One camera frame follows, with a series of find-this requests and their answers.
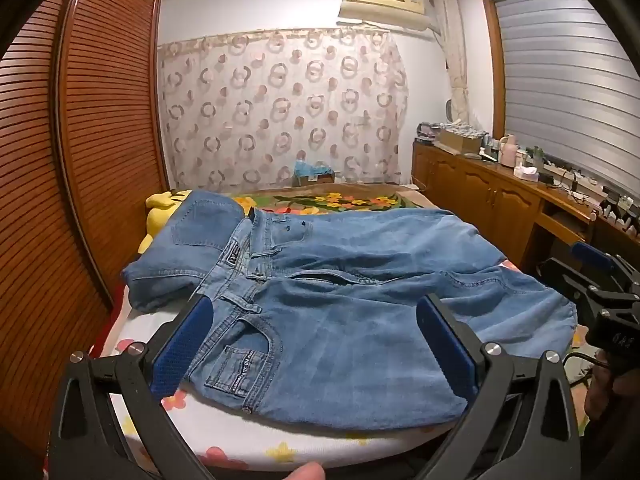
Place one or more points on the brown floral blanket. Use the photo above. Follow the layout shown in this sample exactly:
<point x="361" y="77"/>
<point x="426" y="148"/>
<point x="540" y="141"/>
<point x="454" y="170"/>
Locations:
<point x="340" y="202"/>

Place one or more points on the bed with floral sheet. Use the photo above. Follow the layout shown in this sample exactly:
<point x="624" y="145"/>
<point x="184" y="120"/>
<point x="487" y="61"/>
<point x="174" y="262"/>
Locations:
<point x="240" y="440"/>

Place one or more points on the grey window blind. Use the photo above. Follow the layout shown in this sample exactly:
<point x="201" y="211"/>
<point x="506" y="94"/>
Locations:
<point x="565" y="75"/>

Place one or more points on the cardboard box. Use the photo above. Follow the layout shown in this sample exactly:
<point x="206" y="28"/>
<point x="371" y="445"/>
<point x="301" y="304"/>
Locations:
<point x="457" y="142"/>

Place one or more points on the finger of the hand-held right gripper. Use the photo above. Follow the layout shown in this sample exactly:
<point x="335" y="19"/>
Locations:
<point x="595" y="255"/>
<point x="565" y="275"/>

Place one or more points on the beige wall air conditioner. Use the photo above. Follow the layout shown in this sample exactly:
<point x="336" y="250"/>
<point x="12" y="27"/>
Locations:
<point x="382" y="5"/>

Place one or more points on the small box with blue top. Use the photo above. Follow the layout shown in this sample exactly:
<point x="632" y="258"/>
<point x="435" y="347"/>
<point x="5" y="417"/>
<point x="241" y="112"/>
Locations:
<point x="312" y="175"/>

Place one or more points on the pink thermos jug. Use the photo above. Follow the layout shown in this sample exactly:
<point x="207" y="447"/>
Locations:
<point x="508" y="152"/>

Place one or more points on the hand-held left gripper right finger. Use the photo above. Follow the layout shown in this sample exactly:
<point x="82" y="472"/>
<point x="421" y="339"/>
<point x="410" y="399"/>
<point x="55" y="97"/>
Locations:
<point x="445" y="355"/>

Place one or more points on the circle patterned sheer curtain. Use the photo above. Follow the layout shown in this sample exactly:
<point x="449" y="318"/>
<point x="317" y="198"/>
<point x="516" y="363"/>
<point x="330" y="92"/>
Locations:
<point x="280" y="110"/>

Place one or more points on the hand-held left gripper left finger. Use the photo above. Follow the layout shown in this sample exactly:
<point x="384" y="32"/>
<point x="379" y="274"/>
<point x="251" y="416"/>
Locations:
<point x="182" y="350"/>

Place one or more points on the beige tied drape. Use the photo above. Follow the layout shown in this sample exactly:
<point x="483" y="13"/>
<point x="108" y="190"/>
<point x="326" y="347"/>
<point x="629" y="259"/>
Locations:
<point x="457" y="75"/>

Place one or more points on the wooden cabinet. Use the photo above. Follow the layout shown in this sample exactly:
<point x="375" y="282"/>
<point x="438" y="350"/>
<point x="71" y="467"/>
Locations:
<point x="480" y="190"/>

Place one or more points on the yellow plush toy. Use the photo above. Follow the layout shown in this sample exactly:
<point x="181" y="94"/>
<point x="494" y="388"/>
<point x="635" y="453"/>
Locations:
<point x="160" y="215"/>

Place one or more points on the wooden louvered wardrobe door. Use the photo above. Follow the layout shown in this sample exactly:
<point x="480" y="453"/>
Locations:
<point x="110" y="110"/>
<point x="30" y="210"/>

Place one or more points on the small white pink container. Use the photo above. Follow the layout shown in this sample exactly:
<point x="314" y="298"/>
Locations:
<point x="526" y="172"/>

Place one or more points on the person's left hand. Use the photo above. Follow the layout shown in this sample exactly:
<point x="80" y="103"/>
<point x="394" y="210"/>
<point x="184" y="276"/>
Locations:
<point x="305" y="472"/>

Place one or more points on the blue denim pants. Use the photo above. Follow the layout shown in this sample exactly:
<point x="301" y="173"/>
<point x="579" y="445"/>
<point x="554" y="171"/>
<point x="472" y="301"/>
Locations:
<point x="340" y="320"/>

